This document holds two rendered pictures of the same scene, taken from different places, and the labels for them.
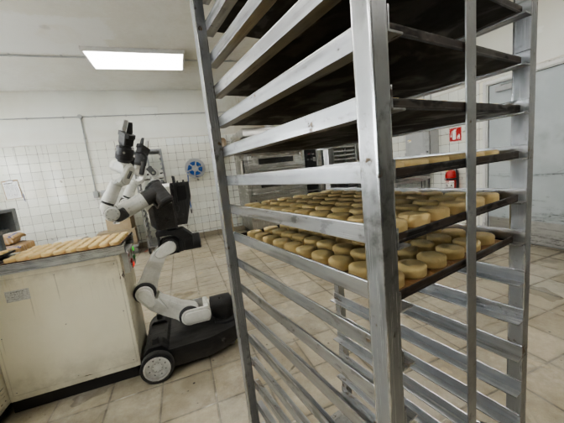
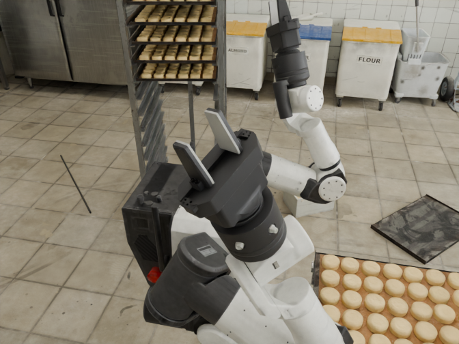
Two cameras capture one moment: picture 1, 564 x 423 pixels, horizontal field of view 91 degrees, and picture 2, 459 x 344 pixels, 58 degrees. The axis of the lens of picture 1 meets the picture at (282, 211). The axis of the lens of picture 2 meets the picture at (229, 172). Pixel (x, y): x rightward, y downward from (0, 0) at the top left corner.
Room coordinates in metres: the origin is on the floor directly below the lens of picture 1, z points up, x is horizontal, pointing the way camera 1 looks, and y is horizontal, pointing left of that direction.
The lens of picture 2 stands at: (2.55, 1.23, 1.79)
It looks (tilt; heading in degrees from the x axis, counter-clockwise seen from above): 33 degrees down; 211
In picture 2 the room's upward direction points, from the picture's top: straight up
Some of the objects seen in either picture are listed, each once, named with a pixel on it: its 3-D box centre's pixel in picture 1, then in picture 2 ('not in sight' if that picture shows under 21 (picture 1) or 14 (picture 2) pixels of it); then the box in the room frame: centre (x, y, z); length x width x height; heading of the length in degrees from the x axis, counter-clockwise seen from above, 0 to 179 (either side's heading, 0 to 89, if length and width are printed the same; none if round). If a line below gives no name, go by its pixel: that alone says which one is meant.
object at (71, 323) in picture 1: (76, 315); not in sight; (1.71, 1.40, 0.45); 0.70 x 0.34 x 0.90; 109
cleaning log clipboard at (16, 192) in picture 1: (13, 190); not in sight; (4.82, 4.54, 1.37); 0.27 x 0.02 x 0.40; 109
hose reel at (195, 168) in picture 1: (197, 185); not in sight; (5.74, 1.67, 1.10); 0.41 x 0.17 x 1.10; 109
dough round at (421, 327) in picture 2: not in sight; (425, 332); (1.76, 1.31, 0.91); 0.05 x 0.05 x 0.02
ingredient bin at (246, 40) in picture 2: not in sight; (241, 56); (-1.33, -0.96, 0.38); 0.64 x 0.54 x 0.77; 20
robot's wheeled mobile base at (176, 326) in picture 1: (193, 322); not in sight; (1.93, 0.75, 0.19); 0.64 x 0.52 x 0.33; 109
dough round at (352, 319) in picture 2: not in sight; (352, 319); (1.82, 1.15, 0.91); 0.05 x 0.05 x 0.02
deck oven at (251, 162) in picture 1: (279, 181); not in sight; (5.75, 0.00, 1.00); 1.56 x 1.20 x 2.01; 109
